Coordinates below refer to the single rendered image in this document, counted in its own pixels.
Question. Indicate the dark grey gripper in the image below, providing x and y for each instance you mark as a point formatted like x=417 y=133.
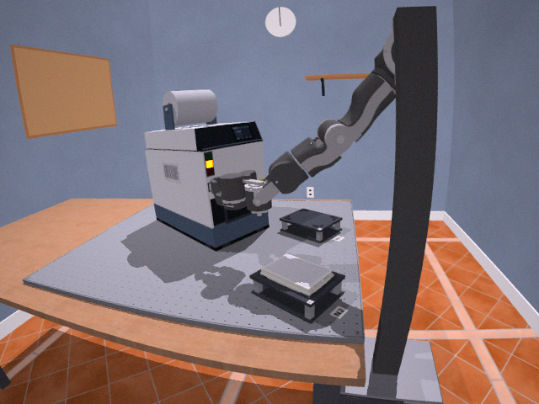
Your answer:
x=232 y=190

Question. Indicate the grey roll on bracket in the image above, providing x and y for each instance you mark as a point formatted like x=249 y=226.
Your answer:
x=192 y=106

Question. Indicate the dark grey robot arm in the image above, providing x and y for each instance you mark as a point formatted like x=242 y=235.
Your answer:
x=369 y=99

